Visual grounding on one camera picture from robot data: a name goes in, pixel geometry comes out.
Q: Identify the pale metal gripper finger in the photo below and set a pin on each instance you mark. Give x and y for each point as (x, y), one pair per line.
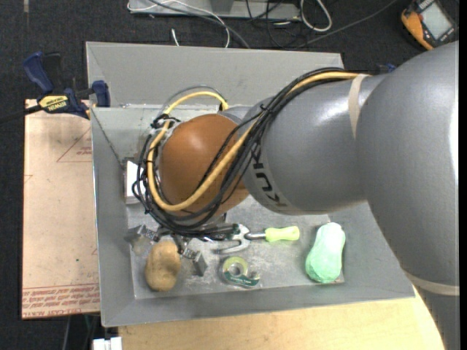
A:
(200, 264)
(140, 233)

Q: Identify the brown potato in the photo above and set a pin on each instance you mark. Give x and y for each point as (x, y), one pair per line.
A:
(162, 266)

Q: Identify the clear tape dispenser green tape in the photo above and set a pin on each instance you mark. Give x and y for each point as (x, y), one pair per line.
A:
(241, 273)

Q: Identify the white box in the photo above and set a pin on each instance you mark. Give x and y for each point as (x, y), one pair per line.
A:
(130, 181)

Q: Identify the brown cardboard board red print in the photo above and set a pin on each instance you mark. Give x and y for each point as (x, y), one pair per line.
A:
(58, 213)

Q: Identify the grey metal bin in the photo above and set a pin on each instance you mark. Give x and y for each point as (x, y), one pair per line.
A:
(284, 268)

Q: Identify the pale green toy squash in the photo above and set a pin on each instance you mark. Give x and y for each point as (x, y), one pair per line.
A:
(325, 255)

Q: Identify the black cylinder on white bracket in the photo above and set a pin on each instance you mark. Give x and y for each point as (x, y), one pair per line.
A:
(239, 240)

